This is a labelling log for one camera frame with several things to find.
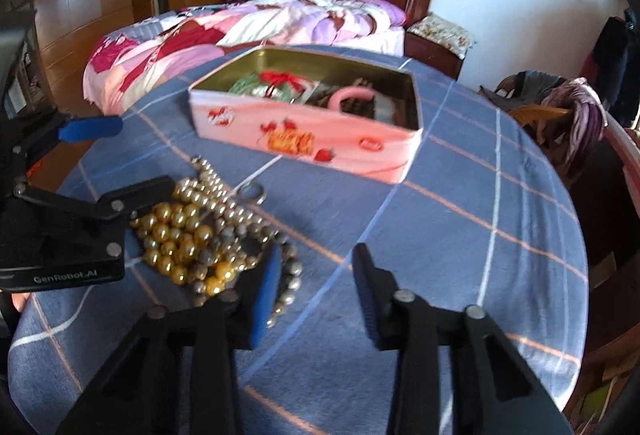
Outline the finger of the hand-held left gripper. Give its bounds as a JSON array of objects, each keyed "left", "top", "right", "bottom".
[
  {"left": 0, "top": 112, "right": 124, "bottom": 166},
  {"left": 14, "top": 174, "right": 177, "bottom": 222}
]

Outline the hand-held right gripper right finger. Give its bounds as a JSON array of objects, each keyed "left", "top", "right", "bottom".
[{"left": 351, "top": 243, "right": 576, "bottom": 435}]

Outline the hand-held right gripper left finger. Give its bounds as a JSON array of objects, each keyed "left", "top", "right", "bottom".
[{"left": 55, "top": 244, "right": 284, "bottom": 435}]

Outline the gold bead bracelet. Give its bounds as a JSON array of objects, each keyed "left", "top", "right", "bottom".
[{"left": 131, "top": 202, "right": 237, "bottom": 297}]

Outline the silver pearl necklace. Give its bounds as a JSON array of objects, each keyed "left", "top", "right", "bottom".
[{"left": 172, "top": 156, "right": 304, "bottom": 329}]

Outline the green bracelet with red tassel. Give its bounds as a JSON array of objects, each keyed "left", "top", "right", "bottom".
[{"left": 227, "top": 70, "right": 312, "bottom": 106}]

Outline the pink tin box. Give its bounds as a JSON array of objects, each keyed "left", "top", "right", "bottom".
[{"left": 188, "top": 48, "right": 425, "bottom": 185}]

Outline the brown wooden bead necklace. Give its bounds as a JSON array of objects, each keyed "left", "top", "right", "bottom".
[{"left": 320, "top": 85, "right": 382, "bottom": 119}]

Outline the pink bangle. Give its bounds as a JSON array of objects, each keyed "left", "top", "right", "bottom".
[{"left": 327, "top": 86, "right": 382, "bottom": 114}]

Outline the blue checked tablecloth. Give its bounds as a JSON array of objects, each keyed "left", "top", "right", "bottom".
[{"left": 7, "top": 44, "right": 590, "bottom": 435}]

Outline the brown wooden wardrobe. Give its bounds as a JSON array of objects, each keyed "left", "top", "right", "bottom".
[{"left": 0, "top": 0, "right": 231, "bottom": 196}]

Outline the pink patchwork quilt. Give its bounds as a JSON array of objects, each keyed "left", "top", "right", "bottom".
[{"left": 82, "top": 0, "right": 397, "bottom": 116}]

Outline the rattan chair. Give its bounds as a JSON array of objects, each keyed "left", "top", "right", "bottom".
[{"left": 479, "top": 70, "right": 581, "bottom": 147}]

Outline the dark wooden desk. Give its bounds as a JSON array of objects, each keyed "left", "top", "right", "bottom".
[{"left": 570, "top": 130, "right": 640, "bottom": 366}]

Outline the white bed sheet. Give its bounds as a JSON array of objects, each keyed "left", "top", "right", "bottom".
[{"left": 369, "top": 26, "right": 405, "bottom": 57}]

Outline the grey cloth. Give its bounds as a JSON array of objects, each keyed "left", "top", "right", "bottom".
[{"left": 492, "top": 70, "right": 567, "bottom": 107}]

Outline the floral cushion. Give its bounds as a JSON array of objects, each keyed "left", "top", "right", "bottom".
[{"left": 406, "top": 12, "right": 476, "bottom": 59}]

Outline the purple pink garment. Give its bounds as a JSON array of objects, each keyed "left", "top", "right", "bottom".
[{"left": 542, "top": 78, "right": 609, "bottom": 162}]

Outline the pink white desk cover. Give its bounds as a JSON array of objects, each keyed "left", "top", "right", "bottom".
[{"left": 602, "top": 115, "right": 640, "bottom": 221}]

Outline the purple pillow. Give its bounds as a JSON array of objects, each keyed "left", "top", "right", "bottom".
[{"left": 331, "top": 0, "right": 407, "bottom": 27}]

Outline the dark hanging coat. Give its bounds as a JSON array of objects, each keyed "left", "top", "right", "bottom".
[{"left": 582, "top": 12, "right": 637, "bottom": 127}]

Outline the small metal ring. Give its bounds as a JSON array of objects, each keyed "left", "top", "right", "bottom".
[{"left": 237, "top": 182, "right": 266, "bottom": 206}]

